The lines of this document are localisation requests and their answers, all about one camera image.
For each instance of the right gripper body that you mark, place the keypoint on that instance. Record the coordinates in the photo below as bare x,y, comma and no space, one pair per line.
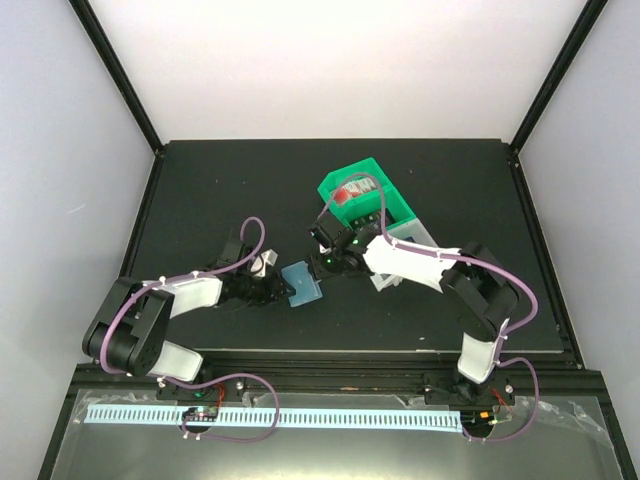
329,268

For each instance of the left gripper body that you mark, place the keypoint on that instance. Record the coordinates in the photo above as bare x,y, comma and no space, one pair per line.
256,293

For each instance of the light blue card holder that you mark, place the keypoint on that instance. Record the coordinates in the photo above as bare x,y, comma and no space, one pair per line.
306,287

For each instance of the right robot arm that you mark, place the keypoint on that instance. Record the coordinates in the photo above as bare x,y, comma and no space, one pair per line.
484,297

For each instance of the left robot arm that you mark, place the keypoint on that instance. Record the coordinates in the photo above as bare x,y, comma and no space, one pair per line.
128,333

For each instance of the red and white cards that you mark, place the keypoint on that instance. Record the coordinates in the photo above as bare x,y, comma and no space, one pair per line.
353,189

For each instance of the green plastic bin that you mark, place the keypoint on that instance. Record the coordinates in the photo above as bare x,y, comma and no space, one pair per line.
397,209

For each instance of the clear plastic sheet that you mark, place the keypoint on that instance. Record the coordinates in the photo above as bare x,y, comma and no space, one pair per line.
562,438

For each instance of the black aluminium frame rail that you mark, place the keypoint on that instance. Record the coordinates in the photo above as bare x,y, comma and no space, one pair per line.
339,377

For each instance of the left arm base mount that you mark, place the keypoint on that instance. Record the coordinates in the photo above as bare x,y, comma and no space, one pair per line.
215,394

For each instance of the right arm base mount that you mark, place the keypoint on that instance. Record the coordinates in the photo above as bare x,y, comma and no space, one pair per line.
453,389

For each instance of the slotted white cable duct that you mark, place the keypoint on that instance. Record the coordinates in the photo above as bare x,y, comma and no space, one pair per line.
292,418

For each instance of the left rear frame post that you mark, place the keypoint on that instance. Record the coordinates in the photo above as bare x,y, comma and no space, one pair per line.
102,45

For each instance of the frame post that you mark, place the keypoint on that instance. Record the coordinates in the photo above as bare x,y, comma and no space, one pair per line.
572,45
102,45

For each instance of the right rear frame post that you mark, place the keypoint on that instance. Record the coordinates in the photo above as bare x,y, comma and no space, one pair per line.
572,45

